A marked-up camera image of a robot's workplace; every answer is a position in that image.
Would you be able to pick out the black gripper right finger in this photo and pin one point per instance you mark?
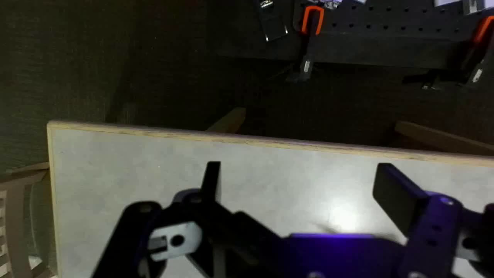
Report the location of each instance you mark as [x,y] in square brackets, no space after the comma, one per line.
[437,232]

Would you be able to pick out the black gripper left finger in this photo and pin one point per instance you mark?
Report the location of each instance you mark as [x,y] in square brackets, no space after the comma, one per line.
[217,232]

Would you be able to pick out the tan wooden beam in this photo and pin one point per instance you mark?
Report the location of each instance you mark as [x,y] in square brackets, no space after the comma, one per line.
[230,123]
[442,138]

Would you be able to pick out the black perforated mounting board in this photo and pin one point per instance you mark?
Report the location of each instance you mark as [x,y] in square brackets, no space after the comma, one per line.
[391,36]

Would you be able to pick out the black device with metal clips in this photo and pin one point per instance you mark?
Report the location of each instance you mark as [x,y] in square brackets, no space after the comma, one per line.
[272,21]

